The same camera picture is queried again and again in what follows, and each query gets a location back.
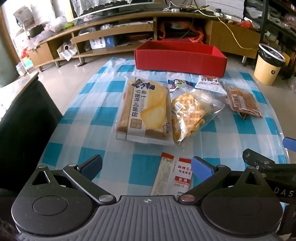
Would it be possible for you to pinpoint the red cardboard box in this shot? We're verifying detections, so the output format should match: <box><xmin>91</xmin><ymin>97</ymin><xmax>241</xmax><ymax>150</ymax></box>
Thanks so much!
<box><xmin>134</xmin><ymin>41</ymin><xmax>228</xmax><ymax>78</ymax></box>

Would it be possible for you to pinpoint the yellow cable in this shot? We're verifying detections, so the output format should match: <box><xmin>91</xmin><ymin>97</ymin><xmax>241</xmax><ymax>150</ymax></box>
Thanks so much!
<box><xmin>192</xmin><ymin>7</ymin><xmax>258</xmax><ymax>50</ymax></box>

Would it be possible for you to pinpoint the blue white checkered tablecloth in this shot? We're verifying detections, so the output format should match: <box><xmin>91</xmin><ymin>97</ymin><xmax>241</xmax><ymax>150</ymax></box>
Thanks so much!
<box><xmin>38</xmin><ymin>57</ymin><xmax>292</xmax><ymax>202</ymax></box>

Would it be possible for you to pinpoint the dark furniture piece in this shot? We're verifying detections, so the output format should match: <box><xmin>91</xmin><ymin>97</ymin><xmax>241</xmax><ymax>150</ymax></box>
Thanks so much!
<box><xmin>0</xmin><ymin>72</ymin><xmax>64</xmax><ymax>193</ymax></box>

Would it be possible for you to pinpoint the sliced bread package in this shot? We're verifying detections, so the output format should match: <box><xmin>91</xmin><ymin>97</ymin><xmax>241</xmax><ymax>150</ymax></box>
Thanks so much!
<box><xmin>116</xmin><ymin>76</ymin><xmax>174</xmax><ymax>146</ymax></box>

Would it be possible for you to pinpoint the cream trash bin black liner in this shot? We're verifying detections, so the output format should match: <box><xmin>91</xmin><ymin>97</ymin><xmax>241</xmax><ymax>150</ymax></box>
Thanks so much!
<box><xmin>254</xmin><ymin>43</ymin><xmax>287</xmax><ymax>86</ymax></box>

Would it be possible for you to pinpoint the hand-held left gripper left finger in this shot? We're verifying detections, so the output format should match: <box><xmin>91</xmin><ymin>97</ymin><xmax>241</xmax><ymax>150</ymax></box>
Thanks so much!
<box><xmin>23</xmin><ymin>155</ymin><xmax>116</xmax><ymax>205</ymax></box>

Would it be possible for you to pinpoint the white and blue carton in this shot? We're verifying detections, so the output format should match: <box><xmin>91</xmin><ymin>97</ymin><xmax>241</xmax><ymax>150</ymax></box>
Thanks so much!
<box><xmin>90</xmin><ymin>36</ymin><xmax>115</xmax><ymax>49</ymax></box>

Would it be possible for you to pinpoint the brown snack packet blue label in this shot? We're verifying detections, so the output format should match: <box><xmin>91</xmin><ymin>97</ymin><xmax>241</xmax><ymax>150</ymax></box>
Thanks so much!
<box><xmin>223</xmin><ymin>84</ymin><xmax>263</xmax><ymax>121</ymax></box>

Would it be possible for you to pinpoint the white snack packet red label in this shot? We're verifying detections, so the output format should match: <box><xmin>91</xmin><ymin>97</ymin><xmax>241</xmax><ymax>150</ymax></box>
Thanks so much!
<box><xmin>195</xmin><ymin>75</ymin><xmax>227</xmax><ymax>95</ymax></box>

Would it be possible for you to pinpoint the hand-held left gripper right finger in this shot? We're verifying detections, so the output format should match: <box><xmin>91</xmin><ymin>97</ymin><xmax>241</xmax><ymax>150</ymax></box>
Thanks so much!
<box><xmin>178</xmin><ymin>156</ymin><xmax>270</xmax><ymax>204</ymax></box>

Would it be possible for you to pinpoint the television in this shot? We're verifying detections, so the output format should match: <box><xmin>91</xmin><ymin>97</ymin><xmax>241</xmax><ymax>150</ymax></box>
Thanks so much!
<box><xmin>69</xmin><ymin>0</ymin><xmax>160</xmax><ymax>18</ymax></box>

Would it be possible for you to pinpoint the colourful blue white candy wrapper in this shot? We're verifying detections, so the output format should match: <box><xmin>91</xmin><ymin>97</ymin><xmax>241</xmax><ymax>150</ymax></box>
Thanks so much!
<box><xmin>167</xmin><ymin>79</ymin><xmax>197</xmax><ymax>93</ymax></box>

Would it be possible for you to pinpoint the black metal storage rack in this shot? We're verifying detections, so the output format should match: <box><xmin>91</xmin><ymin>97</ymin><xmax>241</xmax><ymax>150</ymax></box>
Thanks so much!
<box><xmin>244</xmin><ymin>0</ymin><xmax>296</xmax><ymax>79</ymax></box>

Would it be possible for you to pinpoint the clear bag of yellow crackers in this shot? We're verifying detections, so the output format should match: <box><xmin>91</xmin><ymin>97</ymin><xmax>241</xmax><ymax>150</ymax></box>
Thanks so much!
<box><xmin>171</xmin><ymin>89</ymin><xmax>226</xmax><ymax>145</ymax></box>

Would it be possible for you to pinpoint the white red strip snack packet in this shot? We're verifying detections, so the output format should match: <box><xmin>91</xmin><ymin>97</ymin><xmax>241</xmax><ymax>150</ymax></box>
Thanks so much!
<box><xmin>150</xmin><ymin>152</ymin><xmax>193</xmax><ymax>197</ymax></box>

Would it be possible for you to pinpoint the wooden television stand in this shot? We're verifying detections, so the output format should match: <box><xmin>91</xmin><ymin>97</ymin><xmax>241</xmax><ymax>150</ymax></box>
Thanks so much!
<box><xmin>26</xmin><ymin>10</ymin><xmax>262</xmax><ymax>69</ymax></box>

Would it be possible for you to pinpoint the red plastic bag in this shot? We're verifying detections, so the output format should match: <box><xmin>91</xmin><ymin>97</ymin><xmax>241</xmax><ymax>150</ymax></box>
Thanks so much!
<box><xmin>235</xmin><ymin>20</ymin><xmax>253</xmax><ymax>29</ymax></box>

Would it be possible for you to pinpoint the orange bag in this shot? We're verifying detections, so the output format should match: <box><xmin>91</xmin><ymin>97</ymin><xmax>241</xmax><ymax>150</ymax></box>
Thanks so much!
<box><xmin>158</xmin><ymin>20</ymin><xmax>205</xmax><ymax>43</ymax></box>

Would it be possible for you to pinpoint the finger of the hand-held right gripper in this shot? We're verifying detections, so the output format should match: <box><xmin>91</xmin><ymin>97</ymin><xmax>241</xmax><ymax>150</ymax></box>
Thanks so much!
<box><xmin>242</xmin><ymin>148</ymin><xmax>278</xmax><ymax>173</ymax></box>
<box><xmin>283</xmin><ymin>137</ymin><xmax>296</xmax><ymax>151</ymax></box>

